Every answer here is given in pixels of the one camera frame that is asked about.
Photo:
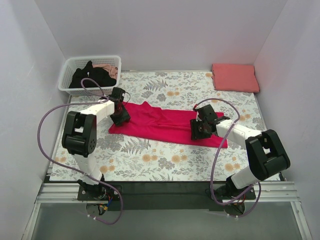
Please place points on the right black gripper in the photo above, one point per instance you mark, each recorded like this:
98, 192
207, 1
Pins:
197, 131

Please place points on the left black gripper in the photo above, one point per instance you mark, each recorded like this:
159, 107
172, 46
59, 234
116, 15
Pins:
122, 117

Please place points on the magenta t shirt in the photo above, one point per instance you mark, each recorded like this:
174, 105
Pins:
165, 125

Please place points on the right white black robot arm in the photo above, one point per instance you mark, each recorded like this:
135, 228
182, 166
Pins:
265, 152

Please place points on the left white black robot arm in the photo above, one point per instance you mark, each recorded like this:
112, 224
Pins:
80, 132

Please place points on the floral patterned table mat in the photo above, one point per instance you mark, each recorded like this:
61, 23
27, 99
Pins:
125, 158

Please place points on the light pink t shirt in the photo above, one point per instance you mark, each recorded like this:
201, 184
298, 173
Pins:
112, 70

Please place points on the black t shirt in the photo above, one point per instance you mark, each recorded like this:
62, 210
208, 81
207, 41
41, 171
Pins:
99, 75

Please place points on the folded salmon t shirt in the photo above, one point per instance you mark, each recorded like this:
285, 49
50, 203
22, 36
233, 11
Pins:
234, 77

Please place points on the white plastic laundry basket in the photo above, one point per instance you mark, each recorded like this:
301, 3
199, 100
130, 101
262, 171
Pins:
73, 63

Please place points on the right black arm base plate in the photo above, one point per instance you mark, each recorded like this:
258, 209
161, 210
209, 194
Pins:
221, 192

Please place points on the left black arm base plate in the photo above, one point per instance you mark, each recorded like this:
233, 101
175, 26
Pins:
97, 193

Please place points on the aluminium frame rail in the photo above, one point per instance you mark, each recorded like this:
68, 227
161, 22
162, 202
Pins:
168, 211

